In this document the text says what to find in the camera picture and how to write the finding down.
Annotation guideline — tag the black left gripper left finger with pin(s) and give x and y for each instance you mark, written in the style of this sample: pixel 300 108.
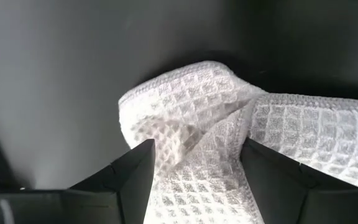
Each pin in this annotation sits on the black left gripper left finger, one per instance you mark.
pixel 104 202

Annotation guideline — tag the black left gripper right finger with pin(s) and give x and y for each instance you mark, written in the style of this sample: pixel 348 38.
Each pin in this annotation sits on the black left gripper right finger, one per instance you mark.
pixel 291 199

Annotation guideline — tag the white waffle-weave towel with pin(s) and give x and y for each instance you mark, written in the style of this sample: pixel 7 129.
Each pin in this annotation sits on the white waffle-weave towel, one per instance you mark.
pixel 197 102

